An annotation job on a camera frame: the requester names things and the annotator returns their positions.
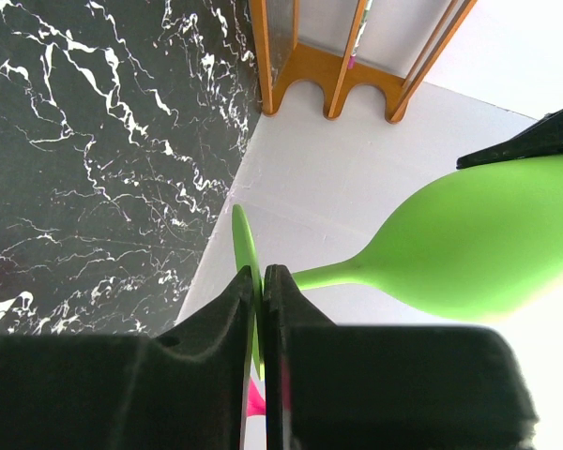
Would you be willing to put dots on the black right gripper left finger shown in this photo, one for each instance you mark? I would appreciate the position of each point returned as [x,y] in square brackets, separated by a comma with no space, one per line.
[185,389]

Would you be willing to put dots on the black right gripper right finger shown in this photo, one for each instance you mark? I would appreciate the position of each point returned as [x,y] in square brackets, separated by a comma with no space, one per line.
[331,386]

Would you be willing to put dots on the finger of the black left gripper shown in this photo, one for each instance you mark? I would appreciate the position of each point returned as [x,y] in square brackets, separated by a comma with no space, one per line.
[544,138]

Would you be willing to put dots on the green wine glass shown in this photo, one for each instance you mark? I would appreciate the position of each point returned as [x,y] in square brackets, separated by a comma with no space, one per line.
[474,245]

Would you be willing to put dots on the pink wine glass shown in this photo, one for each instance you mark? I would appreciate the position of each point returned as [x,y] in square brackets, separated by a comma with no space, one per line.
[256,403]

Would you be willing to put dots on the pink capped marker pen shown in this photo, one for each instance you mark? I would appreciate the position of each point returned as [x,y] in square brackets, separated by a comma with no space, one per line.
[359,37]

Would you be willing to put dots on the wooden tiered shelf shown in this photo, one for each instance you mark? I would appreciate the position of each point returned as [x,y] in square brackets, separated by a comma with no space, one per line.
[283,60]

